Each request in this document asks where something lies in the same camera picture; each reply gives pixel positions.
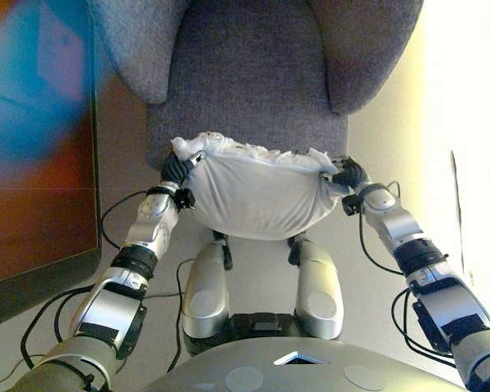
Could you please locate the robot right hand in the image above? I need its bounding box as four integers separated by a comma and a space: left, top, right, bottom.
320, 157, 372, 195

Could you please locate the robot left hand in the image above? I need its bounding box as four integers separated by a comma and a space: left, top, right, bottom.
159, 150, 207, 189

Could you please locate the white fringed cushion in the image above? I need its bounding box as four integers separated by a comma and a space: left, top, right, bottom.
171, 130, 341, 243

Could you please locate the grey fabric armchair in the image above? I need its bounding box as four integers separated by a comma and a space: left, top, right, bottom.
87, 0, 425, 173

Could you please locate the silver robot left leg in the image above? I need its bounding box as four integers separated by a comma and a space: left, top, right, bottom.
180, 229, 234, 341

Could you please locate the glossy brown wooden cabinet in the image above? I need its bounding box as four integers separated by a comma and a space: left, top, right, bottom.
0, 0, 104, 332

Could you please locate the grey robot torso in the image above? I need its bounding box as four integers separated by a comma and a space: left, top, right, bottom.
142, 312, 467, 392

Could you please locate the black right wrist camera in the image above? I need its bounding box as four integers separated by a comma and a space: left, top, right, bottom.
341, 194, 363, 217

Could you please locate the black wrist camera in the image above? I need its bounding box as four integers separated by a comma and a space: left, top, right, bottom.
341, 194, 363, 217
173, 187, 197, 212

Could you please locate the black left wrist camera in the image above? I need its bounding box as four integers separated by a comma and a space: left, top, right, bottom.
173, 187, 197, 212

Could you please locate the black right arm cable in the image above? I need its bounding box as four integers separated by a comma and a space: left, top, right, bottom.
358, 179, 461, 364

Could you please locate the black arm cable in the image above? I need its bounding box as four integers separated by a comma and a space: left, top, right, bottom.
19, 188, 164, 368
358, 179, 461, 364

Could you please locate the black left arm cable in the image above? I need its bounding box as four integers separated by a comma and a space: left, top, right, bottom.
19, 188, 164, 368

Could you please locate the black left wrist camera cable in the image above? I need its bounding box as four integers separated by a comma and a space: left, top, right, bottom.
146, 256, 198, 372

